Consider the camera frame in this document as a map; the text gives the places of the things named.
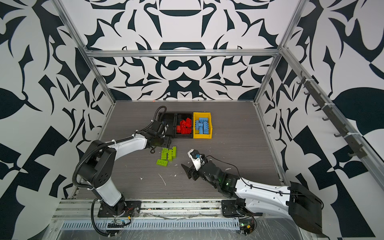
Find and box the green lego plate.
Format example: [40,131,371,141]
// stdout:
[161,148,169,160]
[156,159,169,167]

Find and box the red arch lego piece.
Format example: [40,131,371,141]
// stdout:
[177,118,193,135]

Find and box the blue lego long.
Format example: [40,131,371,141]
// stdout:
[195,118,210,135]

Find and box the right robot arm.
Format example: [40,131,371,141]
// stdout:
[182,161,323,235]

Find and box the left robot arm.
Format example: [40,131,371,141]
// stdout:
[72,106,171,238]

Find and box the green lego brick upper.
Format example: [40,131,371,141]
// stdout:
[168,150,173,162]

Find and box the green lego brick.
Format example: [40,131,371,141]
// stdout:
[172,147,177,159]
[168,150,173,162]

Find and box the green lego brick right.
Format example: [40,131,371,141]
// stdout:
[172,147,177,159]

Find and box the left black bin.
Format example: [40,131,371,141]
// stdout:
[161,112,177,138]

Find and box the black bin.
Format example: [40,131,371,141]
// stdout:
[161,112,177,138]
[175,112,194,139]

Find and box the middle black bin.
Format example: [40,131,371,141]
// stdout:
[175,112,194,139]

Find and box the yellow bin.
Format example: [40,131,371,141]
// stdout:
[193,112,213,139]

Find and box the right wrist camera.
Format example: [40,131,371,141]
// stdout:
[188,149,202,171]

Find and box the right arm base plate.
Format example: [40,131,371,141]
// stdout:
[221,199,250,218]

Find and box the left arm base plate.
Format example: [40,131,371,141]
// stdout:
[98,201,142,218]

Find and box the wall hook rack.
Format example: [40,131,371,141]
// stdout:
[298,77,368,159]

